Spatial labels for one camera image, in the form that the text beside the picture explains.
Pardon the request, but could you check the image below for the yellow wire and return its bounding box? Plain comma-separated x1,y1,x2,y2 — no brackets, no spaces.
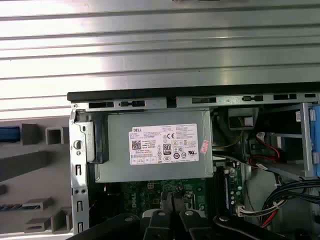
212,116,245,151

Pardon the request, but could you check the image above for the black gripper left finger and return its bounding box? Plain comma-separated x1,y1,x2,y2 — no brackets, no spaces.
72,191,174,240

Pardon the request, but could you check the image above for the black PC case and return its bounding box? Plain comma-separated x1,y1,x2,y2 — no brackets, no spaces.
66,84,320,240

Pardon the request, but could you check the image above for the green motherboard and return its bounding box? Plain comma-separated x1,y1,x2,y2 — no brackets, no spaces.
103,159,248,226

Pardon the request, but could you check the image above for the black RAM stick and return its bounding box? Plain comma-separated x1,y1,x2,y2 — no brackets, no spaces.
223,168,231,216

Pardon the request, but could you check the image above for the grey metal drive cage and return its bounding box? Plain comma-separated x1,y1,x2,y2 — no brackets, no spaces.
272,101,320,181

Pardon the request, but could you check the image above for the spare RAM stick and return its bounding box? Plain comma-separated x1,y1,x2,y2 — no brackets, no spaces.
0,203,23,212

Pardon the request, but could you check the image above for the grey plastic parts rack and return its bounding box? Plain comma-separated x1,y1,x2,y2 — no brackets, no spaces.
0,122,74,236

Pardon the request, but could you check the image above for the red data wire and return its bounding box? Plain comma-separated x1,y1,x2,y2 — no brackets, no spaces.
248,143,281,168

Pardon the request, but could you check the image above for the blue plastic drive latch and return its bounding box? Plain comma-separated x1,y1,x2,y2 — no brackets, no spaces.
308,106,320,176

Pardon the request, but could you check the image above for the grey power supply unit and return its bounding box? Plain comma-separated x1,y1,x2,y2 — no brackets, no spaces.
94,109,215,185

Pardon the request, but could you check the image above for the black cable bundle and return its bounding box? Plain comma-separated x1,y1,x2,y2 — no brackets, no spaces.
259,179,320,226

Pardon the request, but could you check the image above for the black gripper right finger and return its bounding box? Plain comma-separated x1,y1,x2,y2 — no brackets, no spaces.
173,191,308,240

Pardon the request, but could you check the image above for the hard disk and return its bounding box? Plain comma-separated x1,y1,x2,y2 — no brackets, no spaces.
0,126,21,145

